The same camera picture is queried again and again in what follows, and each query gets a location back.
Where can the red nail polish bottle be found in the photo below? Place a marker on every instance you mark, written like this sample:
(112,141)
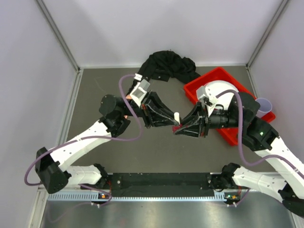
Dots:
(176,128)

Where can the right aluminium frame post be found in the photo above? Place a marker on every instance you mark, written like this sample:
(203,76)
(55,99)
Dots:
(278,13)

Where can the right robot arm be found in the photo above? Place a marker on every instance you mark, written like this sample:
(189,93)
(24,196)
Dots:
(257,135)

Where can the black shirt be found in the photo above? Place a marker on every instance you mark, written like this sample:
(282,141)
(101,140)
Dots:
(166,64)

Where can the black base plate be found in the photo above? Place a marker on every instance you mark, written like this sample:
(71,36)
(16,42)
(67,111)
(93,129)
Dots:
(198,184)

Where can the left aluminium frame post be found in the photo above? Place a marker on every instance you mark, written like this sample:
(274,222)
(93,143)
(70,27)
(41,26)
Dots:
(59,38)

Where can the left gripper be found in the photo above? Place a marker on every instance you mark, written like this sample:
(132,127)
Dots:
(154,113)

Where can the aluminium frame post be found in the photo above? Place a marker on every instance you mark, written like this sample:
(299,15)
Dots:
(278,13)
(59,38)

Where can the mannequin hand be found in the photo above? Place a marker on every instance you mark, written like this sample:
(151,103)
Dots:
(127,97)

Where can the lavender plastic cup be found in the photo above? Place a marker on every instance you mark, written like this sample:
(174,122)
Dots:
(265,107)

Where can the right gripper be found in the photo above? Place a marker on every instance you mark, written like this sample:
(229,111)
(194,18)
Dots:
(200,113)

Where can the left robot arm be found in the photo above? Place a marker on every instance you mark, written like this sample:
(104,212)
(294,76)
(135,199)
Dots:
(108,128)

